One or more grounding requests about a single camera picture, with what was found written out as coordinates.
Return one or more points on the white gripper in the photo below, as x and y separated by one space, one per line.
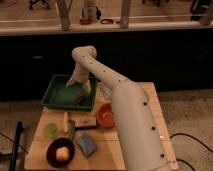
82 79

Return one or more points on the dark grape bunch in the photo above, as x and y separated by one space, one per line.
80 99

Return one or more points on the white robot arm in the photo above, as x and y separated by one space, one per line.
137 131

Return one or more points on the green plastic tray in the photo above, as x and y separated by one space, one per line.
59 96

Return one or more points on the light blue cloth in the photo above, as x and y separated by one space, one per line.
106 92

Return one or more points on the brown wooden block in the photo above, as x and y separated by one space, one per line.
85 123

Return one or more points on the green rectangular block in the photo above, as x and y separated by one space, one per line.
71 133

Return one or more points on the orange bowl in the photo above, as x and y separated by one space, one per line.
104 116

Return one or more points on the red round object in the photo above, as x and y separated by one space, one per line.
85 21

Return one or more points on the blue sponge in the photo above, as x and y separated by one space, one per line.
86 144

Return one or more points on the yellow round fruit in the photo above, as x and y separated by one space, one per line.
62 154

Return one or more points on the black pole stand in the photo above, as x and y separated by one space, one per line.
14 155

